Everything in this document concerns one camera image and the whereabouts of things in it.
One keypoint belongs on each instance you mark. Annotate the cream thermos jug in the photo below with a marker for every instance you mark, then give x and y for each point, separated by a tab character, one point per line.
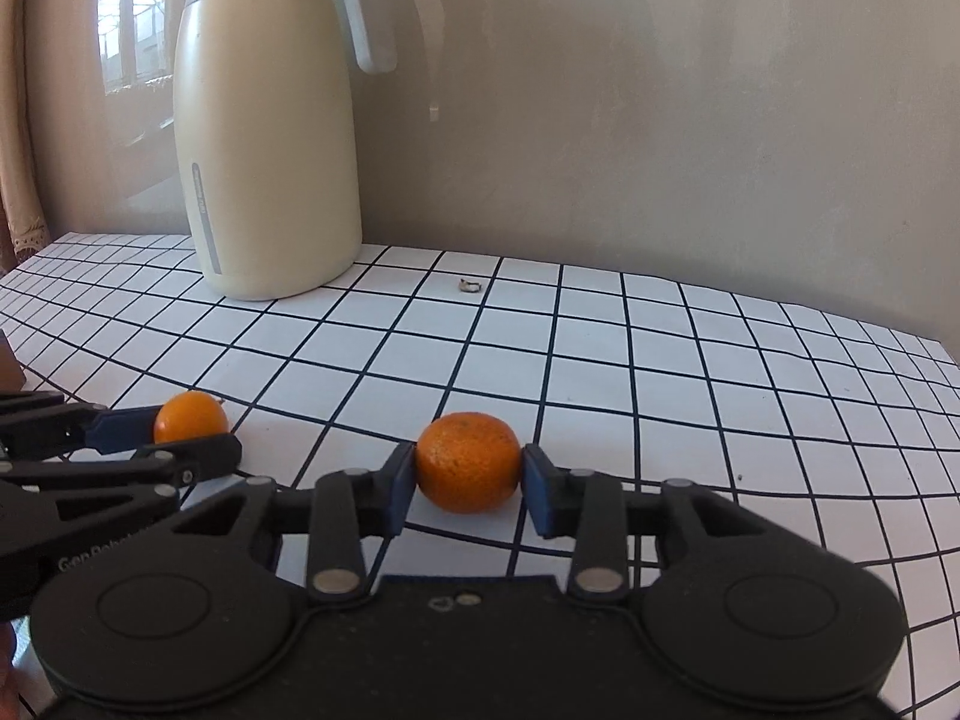
262	165

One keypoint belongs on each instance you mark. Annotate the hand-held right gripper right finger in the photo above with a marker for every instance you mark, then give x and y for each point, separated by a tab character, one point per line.
544	495

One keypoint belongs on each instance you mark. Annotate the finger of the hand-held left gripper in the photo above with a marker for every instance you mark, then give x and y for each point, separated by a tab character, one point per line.
202	457
120	427

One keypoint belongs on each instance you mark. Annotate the large orange mandarin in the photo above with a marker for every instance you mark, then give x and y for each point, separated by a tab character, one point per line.
465	465

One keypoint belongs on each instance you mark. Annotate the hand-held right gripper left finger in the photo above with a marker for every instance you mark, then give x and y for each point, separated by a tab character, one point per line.
399	491

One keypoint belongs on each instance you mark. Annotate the beige patterned curtain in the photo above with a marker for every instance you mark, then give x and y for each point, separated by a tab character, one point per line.
19	127

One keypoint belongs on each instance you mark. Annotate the white grid tablecloth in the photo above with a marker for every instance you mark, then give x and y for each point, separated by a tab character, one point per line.
675	390

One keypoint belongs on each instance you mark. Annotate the small orange mandarin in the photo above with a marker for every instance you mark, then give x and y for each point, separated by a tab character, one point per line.
187	416

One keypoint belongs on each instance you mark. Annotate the shallow cardboard box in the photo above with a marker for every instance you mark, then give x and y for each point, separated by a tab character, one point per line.
7	371

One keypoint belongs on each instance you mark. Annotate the small crumpled scrap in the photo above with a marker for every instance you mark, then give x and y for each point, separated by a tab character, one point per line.
469	286

